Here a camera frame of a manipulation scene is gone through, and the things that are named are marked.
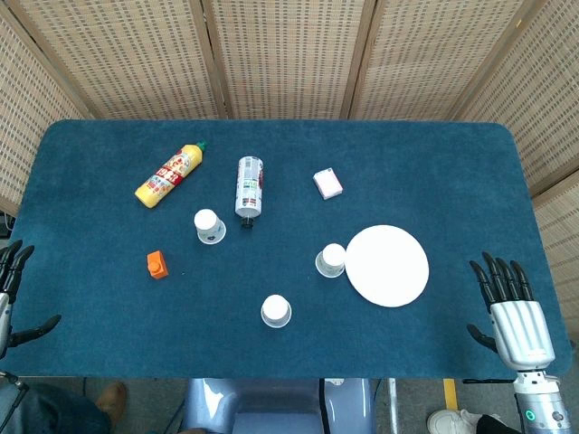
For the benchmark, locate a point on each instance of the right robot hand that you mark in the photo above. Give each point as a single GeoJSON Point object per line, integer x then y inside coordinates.
{"type": "Point", "coordinates": [520, 330]}

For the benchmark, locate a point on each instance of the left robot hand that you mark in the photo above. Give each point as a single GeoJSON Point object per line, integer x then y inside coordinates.
{"type": "Point", "coordinates": [4, 316]}

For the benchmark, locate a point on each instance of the paper cup green leaf print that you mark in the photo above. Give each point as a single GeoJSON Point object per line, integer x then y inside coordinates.
{"type": "Point", "coordinates": [332, 257]}

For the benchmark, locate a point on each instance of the paper cup blue flower print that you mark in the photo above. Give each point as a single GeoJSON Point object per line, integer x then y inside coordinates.
{"type": "Point", "coordinates": [208, 223]}

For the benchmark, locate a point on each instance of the white paper plate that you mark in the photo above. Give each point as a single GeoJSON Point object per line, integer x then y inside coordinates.
{"type": "Point", "coordinates": [386, 267]}

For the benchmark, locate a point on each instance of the white paper cup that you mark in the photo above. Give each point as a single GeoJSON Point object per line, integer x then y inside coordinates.
{"type": "Point", "coordinates": [276, 309]}

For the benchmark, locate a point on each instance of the black trouser leg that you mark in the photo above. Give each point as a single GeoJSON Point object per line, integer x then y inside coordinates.
{"type": "Point", "coordinates": [495, 425]}

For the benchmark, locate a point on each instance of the blue jeans leg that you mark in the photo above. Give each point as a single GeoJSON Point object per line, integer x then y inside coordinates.
{"type": "Point", "coordinates": [45, 411]}

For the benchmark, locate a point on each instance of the white sneaker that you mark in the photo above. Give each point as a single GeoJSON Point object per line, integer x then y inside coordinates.
{"type": "Point", "coordinates": [448, 422]}

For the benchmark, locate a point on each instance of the brown shoe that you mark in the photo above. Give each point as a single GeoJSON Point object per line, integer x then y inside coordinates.
{"type": "Point", "coordinates": [112, 400]}

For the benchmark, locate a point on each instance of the metal table leg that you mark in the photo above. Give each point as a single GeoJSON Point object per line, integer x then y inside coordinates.
{"type": "Point", "coordinates": [392, 407]}

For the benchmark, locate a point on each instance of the orange toy block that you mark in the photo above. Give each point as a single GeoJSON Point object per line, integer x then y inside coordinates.
{"type": "Point", "coordinates": [157, 267]}

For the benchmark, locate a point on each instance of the blue felt tablecloth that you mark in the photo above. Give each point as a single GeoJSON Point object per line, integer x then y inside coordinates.
{"type": "Point", "coordinates": [407, 158]}

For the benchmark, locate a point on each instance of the yellow sauce bottle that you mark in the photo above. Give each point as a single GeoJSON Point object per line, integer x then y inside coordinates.
{"type": "Point", "coordinates": [167, 178]}

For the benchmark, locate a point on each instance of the pink tissue pack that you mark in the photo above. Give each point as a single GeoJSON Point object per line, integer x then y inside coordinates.
{"type": "Point", "coordinates": [328, 184]}

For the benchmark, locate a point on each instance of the blue-grey robot torso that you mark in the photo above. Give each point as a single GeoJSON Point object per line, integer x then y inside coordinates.
{"type": "Point", "coordinates": [271, 407]}

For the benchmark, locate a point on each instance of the clear plastic bottle black cap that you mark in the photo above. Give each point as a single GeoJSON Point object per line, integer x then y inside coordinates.
{"type": "Point", "coordinates": [249, 190]}

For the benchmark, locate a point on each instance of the woven bamboo folding screen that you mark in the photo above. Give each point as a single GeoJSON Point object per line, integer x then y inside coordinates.
{"type": "Point", "coordinates": [289, 54]}

